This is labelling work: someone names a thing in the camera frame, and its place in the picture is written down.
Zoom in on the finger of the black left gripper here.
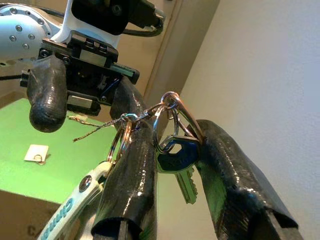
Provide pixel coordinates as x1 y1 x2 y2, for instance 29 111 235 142
109 76 151 126
26 56 69 133

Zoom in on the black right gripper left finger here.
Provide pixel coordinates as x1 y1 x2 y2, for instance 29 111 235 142
90 117 159 240

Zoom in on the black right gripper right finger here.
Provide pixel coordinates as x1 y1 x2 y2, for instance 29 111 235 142
195 119 305 240

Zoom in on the small metal chain clasp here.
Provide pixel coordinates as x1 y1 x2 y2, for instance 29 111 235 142
119 101 167 126

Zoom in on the gold key ring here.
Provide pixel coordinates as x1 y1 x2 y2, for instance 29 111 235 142
106 117 134 165

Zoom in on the silver key ring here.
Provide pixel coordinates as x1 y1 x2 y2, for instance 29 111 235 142
151 104 181 154

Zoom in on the frayed braided string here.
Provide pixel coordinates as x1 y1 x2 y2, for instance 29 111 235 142
66 114 124 143

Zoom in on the silver key with blue head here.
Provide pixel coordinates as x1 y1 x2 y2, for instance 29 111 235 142
155 134 201 205

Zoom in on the white keychain strap teal print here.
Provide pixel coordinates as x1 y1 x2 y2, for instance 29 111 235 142
37 160 112 240

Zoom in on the large copper key ring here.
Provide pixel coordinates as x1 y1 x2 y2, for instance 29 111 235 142
160 91 206 146

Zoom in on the metal hook on white pad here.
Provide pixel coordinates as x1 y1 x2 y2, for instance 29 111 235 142
23 143 51 166

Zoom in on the green board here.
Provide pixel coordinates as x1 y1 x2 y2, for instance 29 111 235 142
0 98 126 205

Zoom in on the brown cardboard box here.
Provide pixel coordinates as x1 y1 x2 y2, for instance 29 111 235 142
0 189 65 240

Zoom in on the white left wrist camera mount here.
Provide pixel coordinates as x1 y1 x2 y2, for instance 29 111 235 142
51 0 167 51

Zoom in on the beige wooden door frame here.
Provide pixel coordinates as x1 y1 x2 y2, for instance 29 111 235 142
141 0 222 102

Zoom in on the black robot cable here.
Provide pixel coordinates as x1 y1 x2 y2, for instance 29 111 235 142
122 18 166 38

